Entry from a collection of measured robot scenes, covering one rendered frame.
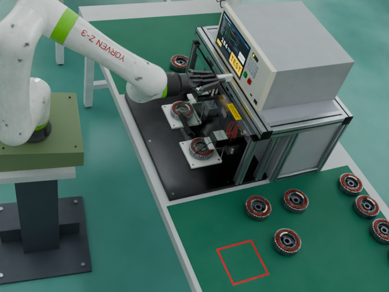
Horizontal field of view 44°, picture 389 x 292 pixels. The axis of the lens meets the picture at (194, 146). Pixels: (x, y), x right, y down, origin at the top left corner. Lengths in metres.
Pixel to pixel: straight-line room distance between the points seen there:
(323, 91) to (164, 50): 1.02
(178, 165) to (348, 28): 3.24
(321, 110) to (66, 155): 1.06
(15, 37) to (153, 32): 1.45
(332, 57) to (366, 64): 2.63
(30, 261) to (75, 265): 0.23
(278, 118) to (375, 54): 2.96
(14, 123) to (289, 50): 1.06
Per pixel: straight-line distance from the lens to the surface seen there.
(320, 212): 2.21
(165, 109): 2.33
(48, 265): 2.68
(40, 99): 1.88
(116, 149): 3.16
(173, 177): 2.08
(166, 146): 2.18
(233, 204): 2.08
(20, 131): 1.79
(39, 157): 2.04
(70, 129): 2.11
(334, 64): 2.00
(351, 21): 5.18
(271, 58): 1.89
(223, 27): 2.13
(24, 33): 1.52
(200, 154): 2.12
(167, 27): 2.91
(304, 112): 2.03
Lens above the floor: 2.38
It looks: 47 degrees down
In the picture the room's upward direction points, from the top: 16 degrees clockwise
